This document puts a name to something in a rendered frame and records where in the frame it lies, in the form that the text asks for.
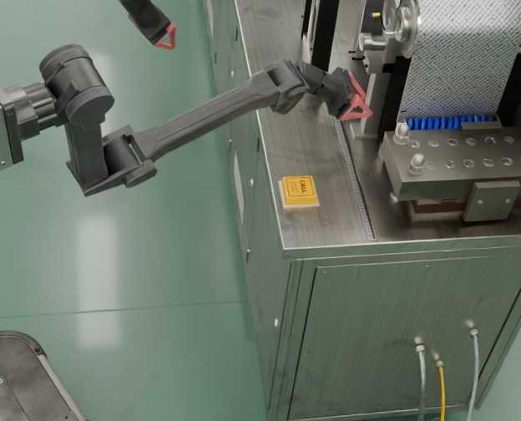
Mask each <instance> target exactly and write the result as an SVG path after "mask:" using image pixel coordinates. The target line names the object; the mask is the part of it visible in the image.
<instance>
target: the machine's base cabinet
mask: <svg viewBox="0 0 521 421"><path fill-rule="evenodd" d="M203 5H204V11H205V21H206V27H207V32H208V38H209V43H210V53H211V59H212V64H213V70H214V76H215V86H216V91H217V96H219V95H221V94H223V93H226V92H228V91H230V90H232V89H234V88H236V87H237V86H239V85H241V84H243V83H244V82H245V81H246V80H247V77H246V71H245V64H244V59H243V55H242V51H241V46H240V38H239V34H238V29H237V24H236V20H235V12H234V8H233V2H232V0H203ZM222 129H223V135H224V140H225V150H226V156H227V161H228V167H229V172H230V183H231V188H232V194H233V199H234V205H235V215H236V220H237V226H238V232H239V237H240V247H241V253H242V258H243V264H244V269H245V279H246V285H247V291H248V296H249V302H250V312H251V317H252V323H253V328H254V334H255V345H256V350H257V355H258V361H259V366H260V376H261V382H262V387H263V394H264V399H265V404H266V414H267V420H268V421H351V420H361V419H370V418H389V417H398V416H408V415H418V408H419V399H420V367H419V360H418V355H417V354H416V353H415V347H417V346H420V345H423V346H425V347H426V349H427V352H426V353H425V354H424V356H425V362H426V371H427V396H426V406H425V414H427V413H441V411H442V389H441V380H440V374H439V369H437V368H436V364H435V363H436V362H437V361H443V364H444V367H443V368H442V370H443V380H444V390H445V411H444V413H446V412H455V411H464V410H469V404H470V399H471V394H472V389H473V377H474V345H473V339H472V338H471V337H470V334H469V332H470V331H471V330H473V329H478V333H479V336H478V337H477V339H478V355H479V367H478V385H477V391H476V396H475V400H474V405H473V409H475V410H476V409H480V408H481V406H482V404H483V401H484V399H485V398H486V396H487V394H488V391H489V389H490V388H491V386H492V384H493V381H494V379H495V378H496V377H497V375H498V372H499V370H500V368H501V367H502V365H503V362H504V360H505V358H506V357H507V355H508V352H509V350H510V348H511V347H512V345H513V342H514V340H515V338H516V337H517V335H518V332H519V330H520V328H521V246H500V247H487V248H473V249H459V250H446V251H419V252H405V253H391V254H377V255H364V256H337V257H323V258H309V259H295V260H282V259H281V250H280V246H279V241H278V237H277V233H276V224H275V220H274V216H273V211H272V207H271V198H270V194H269V190H268V185H267V180H266V173H265V168H264V164H263V159H262V154H261V147H260V142H259V137H258V133H257V128H256V124H255V116H254V111H251V112H249V113H247V114H244V115H242V116H240V117H239V118H237V119H234V120H232V121H230V122H229V123H227V124H224V125H222Z"/></svg>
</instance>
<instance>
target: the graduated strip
mask: <svg viewBox="0 0 521 421"><path fill-rule="evenodd" d="M332 117H333V119H334V123H335V126H336V132H337V134H338V138H339V140H340V144H341V149H342V153H343V155H344V159H345V162H346V167H347V170H348V174H349V176H350V180H351V183H352V189H353V191H354V195H355V198H356V201H357V206H358V210H359V212H360V216H361V219H362V224H363V227H364V231H365V234H366V237H367V240H375V239H377V238H376V234H375V231H374V228H373V225H372V220H371V217H370V214H369V211H368V208H367V203H366V200H365V196H364V194H363V190H362V185H361V182H360V180H359V176H358V173H357V168H356V165H355V162H354V159H353V156H352V151H351V147H350V145H349V141H348V138H347V136H346V131H345V127H344V124H343V121H340V120H339V119H336V116H335V117H334V116H332Z"/></svg>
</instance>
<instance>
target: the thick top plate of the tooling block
mask: <svg viewBox="0 0 521 421"><path fill-rule="evenodd" d="M409 132H410V135H409V143H408V144H407V145H398V144H396V143H395V142H394V141H393V136H394V135H395V133H396V131H385V134H384V138H383V142H382V148H381V152H382V156H383V159H384V162H385V165H386V167H387V172H388V174H389V177H390V181H391V183H392V188H393V190H394V193H395V196H396V198H397V200H427V199H443V198H460V197H469V196H470V193H471V191H472V188H473V184H474V182H479V181H495V180H518V182H519V184H520V185H521V126H503V129H502V132H501V134H466V135H461V133H460V131H459V129H420V130H410V131H409ZM415 154H422V155H424V157H425V166H424V173H423V174H422V175H412V174H411V173H409V171H408V170H407V167H408V166H409V165H410V163H411V160H412V158H413V156H414V155H415ZM518 195H521V186H520V188H519V191H518Z"/></svg>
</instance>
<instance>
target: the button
mask: <svg viewBox="0 0 521 421"><path fill-rule="evenodd" d="M281 184H282V188H283V192H284V197H285V201H286V205H308V204H316V200H317V195H316V189H315V186H314V182H313V179H312V176H311V175H308V176H291V177H283V178H282V183H281Z"/></svg>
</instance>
